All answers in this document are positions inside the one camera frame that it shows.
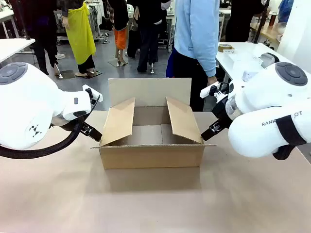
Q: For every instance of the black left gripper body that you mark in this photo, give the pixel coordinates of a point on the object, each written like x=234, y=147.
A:
x=81, y=126

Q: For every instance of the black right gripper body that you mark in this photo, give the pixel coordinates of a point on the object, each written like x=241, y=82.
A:
x=222, y=111

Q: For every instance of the brown cardboard box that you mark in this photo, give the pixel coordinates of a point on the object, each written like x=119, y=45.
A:
x=150, y=155

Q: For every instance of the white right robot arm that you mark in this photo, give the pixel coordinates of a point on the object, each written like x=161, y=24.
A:
x=262, y=92

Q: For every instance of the person's left forearm blue sleeve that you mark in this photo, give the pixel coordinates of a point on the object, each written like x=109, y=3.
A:
x=211, y=65

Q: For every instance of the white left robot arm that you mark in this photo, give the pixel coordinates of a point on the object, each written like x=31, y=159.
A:
x=24, y=109

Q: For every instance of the clear plastic box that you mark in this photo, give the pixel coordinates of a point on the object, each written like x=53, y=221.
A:
x=240, y=60

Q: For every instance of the person's left hand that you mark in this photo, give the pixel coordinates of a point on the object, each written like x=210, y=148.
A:
x=212, y=79

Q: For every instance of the white power adapter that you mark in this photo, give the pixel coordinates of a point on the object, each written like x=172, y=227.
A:
x=248, y=75

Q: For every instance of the white side table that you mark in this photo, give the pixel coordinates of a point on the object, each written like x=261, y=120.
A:
x=226, y=60

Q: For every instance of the dark square stand base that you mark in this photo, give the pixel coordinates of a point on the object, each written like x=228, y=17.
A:
x=66, y=74

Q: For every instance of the brown tape roll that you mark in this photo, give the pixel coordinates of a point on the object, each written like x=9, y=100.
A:
x=224, y=47

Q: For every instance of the pale square stand base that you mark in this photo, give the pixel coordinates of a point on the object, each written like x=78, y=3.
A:
x=114, y=63

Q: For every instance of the person in light blue hoodie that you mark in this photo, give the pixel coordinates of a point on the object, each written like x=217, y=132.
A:
x=194, y=29

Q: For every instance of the mannequin in yellow apron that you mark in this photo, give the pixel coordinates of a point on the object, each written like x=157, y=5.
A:
x=80, y=36

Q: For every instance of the wooden workbench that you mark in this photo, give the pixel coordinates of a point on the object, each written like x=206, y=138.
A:
x=267, y=32

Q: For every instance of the person in black clothes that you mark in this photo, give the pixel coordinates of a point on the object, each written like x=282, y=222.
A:
x=243, y=21

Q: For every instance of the mannequin in orange skirt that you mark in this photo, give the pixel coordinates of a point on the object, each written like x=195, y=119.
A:
x=120, y=34

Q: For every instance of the dark clothed figure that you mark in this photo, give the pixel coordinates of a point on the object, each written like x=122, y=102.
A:
x=43, y=29

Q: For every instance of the large white table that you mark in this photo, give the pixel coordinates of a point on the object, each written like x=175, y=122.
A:
x=12, y=47

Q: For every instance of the mannequin in black clothes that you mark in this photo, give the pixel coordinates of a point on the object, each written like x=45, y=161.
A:
x=148, y=36

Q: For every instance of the brown cup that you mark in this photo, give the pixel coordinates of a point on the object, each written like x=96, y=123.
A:
x=273, y=18

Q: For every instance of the blue garment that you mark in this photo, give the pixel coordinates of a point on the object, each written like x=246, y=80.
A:
x=285, y=9

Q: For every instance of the small white workbench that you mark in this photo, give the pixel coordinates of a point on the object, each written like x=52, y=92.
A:
x=7, y=18

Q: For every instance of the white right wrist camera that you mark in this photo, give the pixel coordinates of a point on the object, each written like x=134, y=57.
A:
x=209, y=90

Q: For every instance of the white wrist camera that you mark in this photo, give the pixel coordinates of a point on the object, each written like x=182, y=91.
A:
x=96, y=95
x=209, y=90

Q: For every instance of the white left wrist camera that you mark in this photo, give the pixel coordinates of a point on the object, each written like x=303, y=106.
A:
x=96, y=95

